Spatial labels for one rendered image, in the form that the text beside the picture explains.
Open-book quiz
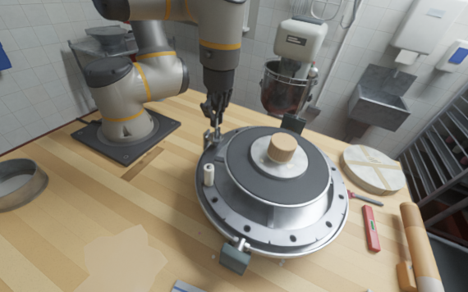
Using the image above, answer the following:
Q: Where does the grey-green block lever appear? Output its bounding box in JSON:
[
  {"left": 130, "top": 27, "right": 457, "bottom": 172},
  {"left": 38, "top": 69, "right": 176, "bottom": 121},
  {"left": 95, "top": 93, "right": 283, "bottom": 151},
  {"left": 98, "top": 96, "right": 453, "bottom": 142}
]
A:
[{"left": 218, "top": 238, "right": 252, "bottom": 276}]

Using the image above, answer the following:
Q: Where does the red spirit level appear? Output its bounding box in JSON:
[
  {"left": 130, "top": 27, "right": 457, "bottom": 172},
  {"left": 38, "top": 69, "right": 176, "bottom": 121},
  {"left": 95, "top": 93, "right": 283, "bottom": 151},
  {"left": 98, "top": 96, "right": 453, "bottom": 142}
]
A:
[{"left": 360, "top": 204, "right": 382, "bottom": 253}]

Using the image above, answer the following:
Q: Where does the round wooden knob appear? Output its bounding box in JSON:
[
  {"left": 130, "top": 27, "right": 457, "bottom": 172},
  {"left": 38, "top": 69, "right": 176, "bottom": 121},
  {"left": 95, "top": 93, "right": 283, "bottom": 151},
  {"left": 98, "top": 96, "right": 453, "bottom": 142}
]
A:
[{"left": 266, "top": 131, "right": 299, "bottom": 165}]

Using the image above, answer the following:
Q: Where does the silver index pin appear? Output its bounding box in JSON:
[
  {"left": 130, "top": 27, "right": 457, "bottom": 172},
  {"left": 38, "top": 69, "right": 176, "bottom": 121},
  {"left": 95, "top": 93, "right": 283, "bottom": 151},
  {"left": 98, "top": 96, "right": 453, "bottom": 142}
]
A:
[{"left": 203, "top": 129, "right": 224, "bottom": 151}]

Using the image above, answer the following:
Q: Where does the white paper towel dispenser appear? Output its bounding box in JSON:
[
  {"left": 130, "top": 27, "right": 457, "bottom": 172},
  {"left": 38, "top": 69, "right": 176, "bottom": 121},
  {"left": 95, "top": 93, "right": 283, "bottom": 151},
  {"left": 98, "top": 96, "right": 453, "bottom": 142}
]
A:
[{"left": 389, "top": 0, "right": 468, "bottom": 66}]

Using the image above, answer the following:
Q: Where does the hanging wire whisk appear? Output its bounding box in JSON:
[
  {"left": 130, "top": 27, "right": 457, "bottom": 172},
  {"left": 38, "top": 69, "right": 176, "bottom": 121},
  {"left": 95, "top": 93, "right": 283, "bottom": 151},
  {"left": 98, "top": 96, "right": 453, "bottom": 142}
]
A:
[{"left": 289, "top": 0, "right": 365, "bottom": 30}]

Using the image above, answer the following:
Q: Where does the grey metal turntable body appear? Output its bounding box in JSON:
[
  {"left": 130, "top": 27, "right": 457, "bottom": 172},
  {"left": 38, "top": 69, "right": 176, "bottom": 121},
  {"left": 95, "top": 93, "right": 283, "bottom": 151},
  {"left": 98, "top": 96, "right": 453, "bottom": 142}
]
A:
[{"left": 194, "top": 125, "right": 350, "bottom": 259}]

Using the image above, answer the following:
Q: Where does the cream stand mixer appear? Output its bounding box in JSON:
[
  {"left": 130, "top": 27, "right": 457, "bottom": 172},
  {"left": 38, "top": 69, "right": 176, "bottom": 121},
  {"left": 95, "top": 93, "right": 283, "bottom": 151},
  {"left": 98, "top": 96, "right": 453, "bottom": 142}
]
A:
[{"left": 259, "top": 15, "right": 329, "bottom": 123}]

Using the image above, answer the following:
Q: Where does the dark grey bin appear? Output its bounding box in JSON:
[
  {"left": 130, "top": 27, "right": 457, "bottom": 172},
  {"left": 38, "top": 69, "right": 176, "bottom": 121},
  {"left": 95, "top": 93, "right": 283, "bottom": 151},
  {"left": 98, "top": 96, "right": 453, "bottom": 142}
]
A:
[{"left": 425, "top": 232, "right": 468, "bottom": 292}]

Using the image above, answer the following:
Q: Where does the round metal cake ring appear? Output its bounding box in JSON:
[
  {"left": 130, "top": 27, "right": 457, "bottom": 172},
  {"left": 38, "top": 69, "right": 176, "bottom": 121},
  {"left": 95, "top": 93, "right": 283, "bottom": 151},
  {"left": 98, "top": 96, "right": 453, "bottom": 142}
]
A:
[{"left": 0, "top": 157, "right": 50, "bottom": 214}]

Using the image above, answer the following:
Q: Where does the white cylindrical handle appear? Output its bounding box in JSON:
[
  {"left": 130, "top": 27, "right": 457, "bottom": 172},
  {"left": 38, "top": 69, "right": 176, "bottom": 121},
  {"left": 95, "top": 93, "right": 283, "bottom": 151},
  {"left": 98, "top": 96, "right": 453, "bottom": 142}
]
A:
[{"left": 203, "top": 162, "right": 215, "bottom": 188}]

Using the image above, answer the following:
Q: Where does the dark grey square base plate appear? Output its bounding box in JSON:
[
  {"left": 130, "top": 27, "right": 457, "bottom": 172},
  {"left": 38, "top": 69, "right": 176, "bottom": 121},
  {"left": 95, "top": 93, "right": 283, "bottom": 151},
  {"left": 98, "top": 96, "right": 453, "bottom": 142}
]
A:
[{"left": 70, "top": 108, "right": 182, "bottom": 168}]

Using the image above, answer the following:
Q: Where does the white blue paper card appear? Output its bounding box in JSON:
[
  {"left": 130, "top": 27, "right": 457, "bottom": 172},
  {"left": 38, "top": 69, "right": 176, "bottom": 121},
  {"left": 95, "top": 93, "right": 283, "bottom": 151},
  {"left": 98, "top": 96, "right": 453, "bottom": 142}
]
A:
[{"left": 170, "top": 279, "right": 208, "bottom": 292}]

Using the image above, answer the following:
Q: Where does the wooden rolling pin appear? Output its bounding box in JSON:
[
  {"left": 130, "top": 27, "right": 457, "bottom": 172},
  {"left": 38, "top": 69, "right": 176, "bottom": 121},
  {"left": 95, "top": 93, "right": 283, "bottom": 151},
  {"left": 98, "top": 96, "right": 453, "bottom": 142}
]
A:
[{"left": 398, "top": 201, "right": 446, "bottom": 292}]

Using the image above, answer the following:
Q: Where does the grey metal tray rack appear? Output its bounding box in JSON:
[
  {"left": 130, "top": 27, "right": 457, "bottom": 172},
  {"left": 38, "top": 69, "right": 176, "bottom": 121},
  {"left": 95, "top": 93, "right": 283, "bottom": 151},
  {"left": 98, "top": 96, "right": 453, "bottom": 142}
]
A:
[{"left": 396, "top": 56, "right": 468, "bottom": 249}]

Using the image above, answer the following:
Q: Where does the grey steel wall sink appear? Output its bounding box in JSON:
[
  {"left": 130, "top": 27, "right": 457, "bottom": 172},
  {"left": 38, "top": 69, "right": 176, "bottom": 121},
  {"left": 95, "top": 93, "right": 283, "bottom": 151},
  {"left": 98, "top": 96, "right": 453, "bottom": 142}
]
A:
[{"left": 347, "top": 62, "right": 419, "bottom": 133}]

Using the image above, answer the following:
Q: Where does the white blue soap dispenser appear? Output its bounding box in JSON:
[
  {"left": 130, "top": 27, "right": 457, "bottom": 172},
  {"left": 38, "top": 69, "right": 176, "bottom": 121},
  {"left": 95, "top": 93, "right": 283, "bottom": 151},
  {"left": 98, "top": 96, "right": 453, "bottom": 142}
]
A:
[{"left": 434, "top": 39, "right": 468, "bottom": 75}]

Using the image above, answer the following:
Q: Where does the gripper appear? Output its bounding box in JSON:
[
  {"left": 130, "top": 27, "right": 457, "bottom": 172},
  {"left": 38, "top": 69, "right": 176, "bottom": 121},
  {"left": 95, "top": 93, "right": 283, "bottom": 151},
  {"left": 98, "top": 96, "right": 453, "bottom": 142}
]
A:
[{"left": 200, "top": 66, "right": 236, "bottom": 141}]

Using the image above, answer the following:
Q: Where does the beige parchment sheet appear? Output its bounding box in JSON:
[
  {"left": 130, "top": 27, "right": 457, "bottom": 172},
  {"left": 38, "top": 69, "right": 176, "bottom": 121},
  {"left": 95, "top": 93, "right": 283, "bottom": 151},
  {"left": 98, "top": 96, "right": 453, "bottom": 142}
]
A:
[{"left": 73, "top": 224, "right": 169, "bottom": 292}]

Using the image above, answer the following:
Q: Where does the round white cake board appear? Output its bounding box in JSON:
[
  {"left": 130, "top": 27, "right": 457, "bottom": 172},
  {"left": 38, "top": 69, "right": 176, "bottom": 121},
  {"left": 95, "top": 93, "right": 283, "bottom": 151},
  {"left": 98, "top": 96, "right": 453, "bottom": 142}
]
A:
[{"left": 338, "top": 144, "right": 407, "bottom": 197}]

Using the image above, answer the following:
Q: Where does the small wooden block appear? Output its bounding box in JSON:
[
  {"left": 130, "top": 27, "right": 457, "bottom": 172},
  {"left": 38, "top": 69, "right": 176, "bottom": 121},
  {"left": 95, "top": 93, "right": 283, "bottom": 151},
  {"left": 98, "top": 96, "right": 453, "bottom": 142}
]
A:
[{"left": 395, "top": 260, "right": 419, "bottom": 292}]

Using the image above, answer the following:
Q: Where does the dark green block lever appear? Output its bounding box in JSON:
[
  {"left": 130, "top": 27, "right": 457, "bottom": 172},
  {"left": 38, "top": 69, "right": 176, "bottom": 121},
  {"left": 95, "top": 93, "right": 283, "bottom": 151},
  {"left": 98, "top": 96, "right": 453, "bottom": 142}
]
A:
[{"left": 280, "top": 112, "right": 308, "bottom": 136}]

